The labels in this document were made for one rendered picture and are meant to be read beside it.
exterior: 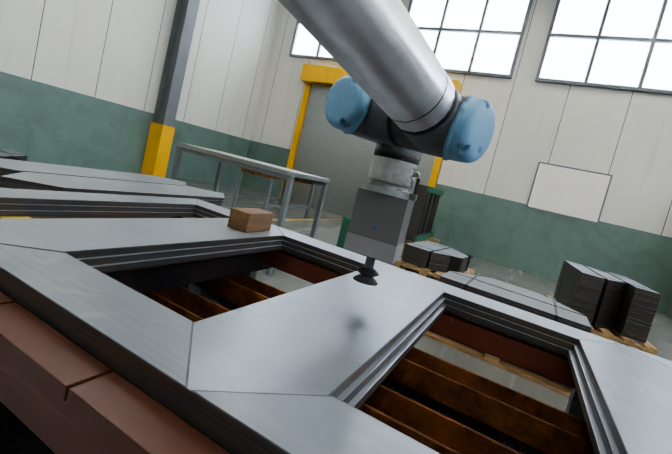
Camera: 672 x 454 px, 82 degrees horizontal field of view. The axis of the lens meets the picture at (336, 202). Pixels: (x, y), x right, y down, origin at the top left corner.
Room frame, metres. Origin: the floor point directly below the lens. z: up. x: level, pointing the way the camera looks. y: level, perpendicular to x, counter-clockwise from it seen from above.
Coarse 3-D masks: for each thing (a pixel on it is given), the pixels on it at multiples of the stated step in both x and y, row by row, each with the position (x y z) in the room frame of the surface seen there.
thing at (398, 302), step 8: (328, 280) 0.73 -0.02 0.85; (336, 280) 0.74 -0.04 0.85; (344, 280) 0.75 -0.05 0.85; (352, 280) 0.77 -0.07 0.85; (352, 288) 0.71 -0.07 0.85; (360, 288) 0.72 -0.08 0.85; (368, 288) 0.74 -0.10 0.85; (376, 288) 0.75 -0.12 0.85; (368, 296) 0.69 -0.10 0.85; (376, 296) 0.70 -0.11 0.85; (384, 296) 0.71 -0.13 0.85; (392, 296) 0.72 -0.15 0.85; (400, 296) 0.74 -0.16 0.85; (392, 304) 0.67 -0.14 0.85; (400, 304) 0.69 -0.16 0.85; (408, 304) 0.70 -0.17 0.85; (416, 304) 0.71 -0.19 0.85; (408, 312) 0.65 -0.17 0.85; (416, 312) 0.66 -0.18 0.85
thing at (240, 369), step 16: (192, 336) 0.40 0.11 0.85; (208, 336) 0.41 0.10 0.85; (192, 352) 0.37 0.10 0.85; (208, 352) 0.37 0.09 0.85; (224, 352) 0.38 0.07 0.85; (240, 352) 0.39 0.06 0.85; (208, 368) 0.35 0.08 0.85; (224, 368) 0.35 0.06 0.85; (240, 368) 0.36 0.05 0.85; (256, 368) 0.37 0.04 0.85; (272, 368) 0.37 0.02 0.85; (240, 384) 0.33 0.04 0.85; (256, 384) 0.34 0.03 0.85; (272, 384) 0.35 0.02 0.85; (288, 384) 0.35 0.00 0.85; (304, 384) 0.36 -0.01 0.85
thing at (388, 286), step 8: (352, 272) 0.83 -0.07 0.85; (376, 280) 0.81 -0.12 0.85; (384, 280) 0.83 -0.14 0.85; (384, 288) 0.77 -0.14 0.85; (392, 288) 0.78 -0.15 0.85; (400, 288) 0.80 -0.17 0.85; (408, 288) 0.81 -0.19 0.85; (408, 296) 0.75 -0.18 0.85; (416, 296) 0.76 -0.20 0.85; (424, 296) 0.78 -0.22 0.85; (424, 304) 0.72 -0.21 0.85
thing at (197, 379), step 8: (192, 368) 0.34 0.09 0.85; (200, 368) 0.34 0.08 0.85; (192, 376) 0.33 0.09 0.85; (200, 376) 0.33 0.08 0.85; (208, 376) 0.33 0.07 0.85; (192, 384) 0.32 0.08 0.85; (200, 384) 0.32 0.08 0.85; (208, 384) 0.32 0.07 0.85; (216, 384) 0.33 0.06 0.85; (224, 384) 0.33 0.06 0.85; (240, 392) 0.32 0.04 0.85
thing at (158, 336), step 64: (0, 256) 0.48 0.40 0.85; (64, 256) 0.53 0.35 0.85; (128, 256) 0.63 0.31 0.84; (192, 256) 0.75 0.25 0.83; (320, 256) 0.99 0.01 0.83; (64, 320) 0.39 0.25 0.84; (128, 320) 0.40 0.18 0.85; (512, 320) 0.79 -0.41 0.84; (576, 384) 0.59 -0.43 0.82; (256, 448) 0.28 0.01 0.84
